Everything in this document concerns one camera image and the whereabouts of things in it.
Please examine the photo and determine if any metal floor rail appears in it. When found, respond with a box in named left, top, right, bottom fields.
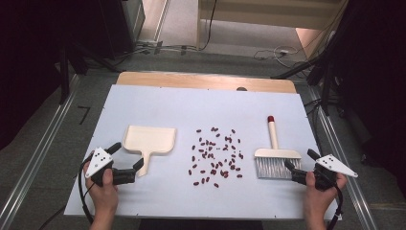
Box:
left=307, top=85, right=380, bottom=230
left=0, top=75, right=80, bottom=230

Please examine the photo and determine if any white brush with red cap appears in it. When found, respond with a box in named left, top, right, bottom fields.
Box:
left=254, top=115, right=303, bottom=180

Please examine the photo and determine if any scatter of red beans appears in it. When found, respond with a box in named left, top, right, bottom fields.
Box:
left=187, top=126, right=245, bottom=189

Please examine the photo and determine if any black tripod stand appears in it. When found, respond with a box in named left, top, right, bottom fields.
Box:
left=271, top=30, right=341, bottom=117

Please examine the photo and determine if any person's left hand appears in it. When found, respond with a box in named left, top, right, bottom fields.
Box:
left=83, top=162, right=120, bottom=221

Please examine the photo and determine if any black metal stand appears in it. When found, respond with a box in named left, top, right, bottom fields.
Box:
left=58, top=41, right=122, bottom=105

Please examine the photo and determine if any white board sheet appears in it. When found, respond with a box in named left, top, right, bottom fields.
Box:
left=63, top=83, right=343, bottom=221

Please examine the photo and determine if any beige shelf unit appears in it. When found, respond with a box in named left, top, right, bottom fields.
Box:
left=195, top=0, right=350, bottom=49

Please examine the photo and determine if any dark cabinet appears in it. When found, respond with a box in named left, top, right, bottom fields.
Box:
left=97, top=0, right=147, bottom=61

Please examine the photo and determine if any person's right hand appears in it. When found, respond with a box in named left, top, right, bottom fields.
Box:
left=303, top=171, right=349, bottom=221

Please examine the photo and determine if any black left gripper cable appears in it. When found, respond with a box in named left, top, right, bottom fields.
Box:
left=78, top=159, right=97, bottom=225

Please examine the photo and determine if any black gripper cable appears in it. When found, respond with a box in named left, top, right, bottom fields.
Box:
left=78, top=159, right=97, bottom=225
left=327, top=184, right=345, bottom=230

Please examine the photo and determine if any black curtain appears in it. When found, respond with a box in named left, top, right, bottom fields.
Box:
left=0, top=0, right=106, bottom=151
left=334, top=0, right=406, bottom=196

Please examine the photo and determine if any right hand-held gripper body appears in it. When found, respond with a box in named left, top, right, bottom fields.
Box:
left=291, top=153, right=359, bottom=192

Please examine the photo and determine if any black hanging cable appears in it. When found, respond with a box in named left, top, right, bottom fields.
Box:
left=197, top=0, right=218, bottom=52

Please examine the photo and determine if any cream plastic dustpan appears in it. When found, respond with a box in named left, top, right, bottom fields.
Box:
left=122, top=125, right=177, bottom=177

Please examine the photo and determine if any bundle of floor cables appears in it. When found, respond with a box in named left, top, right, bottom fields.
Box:
left=132, top=39, right=199, bottom=58

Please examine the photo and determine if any white floor cable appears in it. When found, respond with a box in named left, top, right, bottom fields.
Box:
left=253, top=45, right=302, bottom=69

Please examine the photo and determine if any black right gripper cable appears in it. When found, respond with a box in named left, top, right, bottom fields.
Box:
left=327, top=184, right=345, bottom=230

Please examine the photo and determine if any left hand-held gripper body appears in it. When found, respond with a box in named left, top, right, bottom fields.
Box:
left=84, top=147, right=137, bottom=188

